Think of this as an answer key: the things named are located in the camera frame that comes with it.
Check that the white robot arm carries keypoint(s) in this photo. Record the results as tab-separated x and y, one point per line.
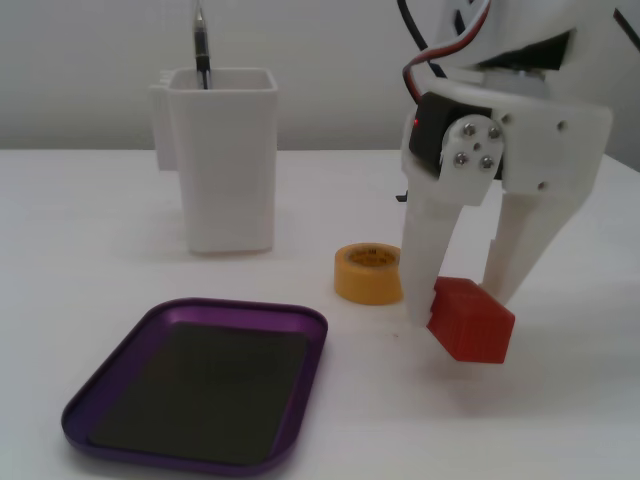
515	30

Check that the yellow tape roll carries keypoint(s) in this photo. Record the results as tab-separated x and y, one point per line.
365	282

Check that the white plastic pen holder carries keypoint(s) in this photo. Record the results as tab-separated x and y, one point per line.
227	175

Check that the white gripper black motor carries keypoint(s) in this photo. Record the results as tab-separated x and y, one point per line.
545	145

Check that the red ribbed block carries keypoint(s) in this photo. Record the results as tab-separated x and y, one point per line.
470	325

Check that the purple metal tray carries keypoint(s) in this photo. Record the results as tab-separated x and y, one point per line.
300	360

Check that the black pen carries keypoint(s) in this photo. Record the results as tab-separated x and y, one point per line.
201	45

